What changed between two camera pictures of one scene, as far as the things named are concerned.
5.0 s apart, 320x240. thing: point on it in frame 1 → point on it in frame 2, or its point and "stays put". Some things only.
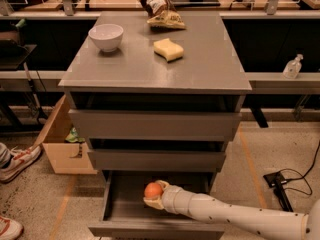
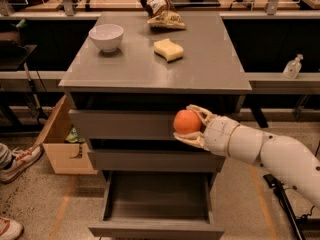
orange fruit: [153, 189] → [187, 121]
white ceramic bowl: [107, 36] stays put
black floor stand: [277, 182] stays put
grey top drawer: [109, 124] stays put
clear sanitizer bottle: [293, 67] stays put
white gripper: [172, 197] → [218, 135]
